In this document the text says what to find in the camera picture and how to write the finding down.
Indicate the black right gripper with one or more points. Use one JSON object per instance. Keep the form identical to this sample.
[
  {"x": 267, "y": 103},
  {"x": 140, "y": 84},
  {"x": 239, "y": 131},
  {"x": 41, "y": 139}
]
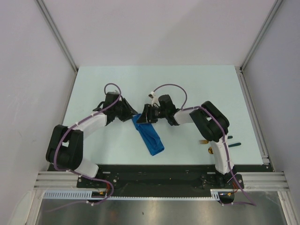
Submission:
[{"x": 148, "y": 111}]

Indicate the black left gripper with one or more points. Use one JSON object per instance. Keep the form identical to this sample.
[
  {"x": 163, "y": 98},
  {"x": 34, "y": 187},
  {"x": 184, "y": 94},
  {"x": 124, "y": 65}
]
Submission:
[{"x": 129, "y": 111}]

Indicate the blue cloth napkin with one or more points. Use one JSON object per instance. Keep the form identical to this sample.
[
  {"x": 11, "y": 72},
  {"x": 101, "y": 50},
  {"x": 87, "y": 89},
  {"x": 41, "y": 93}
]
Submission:
[{"x": 149, "y": 136}]

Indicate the gold fork green handle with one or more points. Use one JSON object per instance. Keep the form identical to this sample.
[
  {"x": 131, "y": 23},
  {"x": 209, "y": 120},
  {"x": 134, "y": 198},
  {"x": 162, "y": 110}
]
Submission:
[{"x": 206, "y": 141}]

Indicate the gold spoon green handle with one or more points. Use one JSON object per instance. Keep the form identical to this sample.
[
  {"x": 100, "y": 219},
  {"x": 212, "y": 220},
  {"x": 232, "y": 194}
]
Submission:
[{"x": 230, "y": 145}]

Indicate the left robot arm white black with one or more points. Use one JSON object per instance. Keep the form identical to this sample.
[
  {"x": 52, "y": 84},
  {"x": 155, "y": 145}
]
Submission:
[{"x": 65, "y": 149}]

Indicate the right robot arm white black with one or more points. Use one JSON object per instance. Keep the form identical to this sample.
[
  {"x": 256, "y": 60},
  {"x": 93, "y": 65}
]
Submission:
[{"x": 211, "y": 123}]

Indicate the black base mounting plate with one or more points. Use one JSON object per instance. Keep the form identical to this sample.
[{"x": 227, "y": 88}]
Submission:
[{"x": 172, "y": 181}]

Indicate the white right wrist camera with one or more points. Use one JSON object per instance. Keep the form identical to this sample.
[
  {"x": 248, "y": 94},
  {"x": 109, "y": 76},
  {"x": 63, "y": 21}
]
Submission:
[{"x": 154, "y": 98}]

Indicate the white slotted cable duct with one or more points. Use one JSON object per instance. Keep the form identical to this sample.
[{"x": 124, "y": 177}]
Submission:
[{"x": 94, "y": 195}]

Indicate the left aluminium corner post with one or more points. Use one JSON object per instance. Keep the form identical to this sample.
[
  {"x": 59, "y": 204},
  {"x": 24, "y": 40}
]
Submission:
[{"x": 56, "y": 33}]

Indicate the aluminium corner post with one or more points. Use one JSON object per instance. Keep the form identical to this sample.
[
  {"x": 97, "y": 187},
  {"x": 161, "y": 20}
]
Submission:
[
  {"x": 262, "y": 32},
  {"x": 56, "y": 33}
]

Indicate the aluminium front frame rail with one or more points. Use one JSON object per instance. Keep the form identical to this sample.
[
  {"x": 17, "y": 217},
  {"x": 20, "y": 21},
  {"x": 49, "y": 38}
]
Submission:
[{"x": 253, "y": 181}]

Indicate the right aluminium corner post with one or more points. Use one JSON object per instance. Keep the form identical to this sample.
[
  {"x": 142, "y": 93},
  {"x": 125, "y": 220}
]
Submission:
[{"x": 262, "y": 32}]

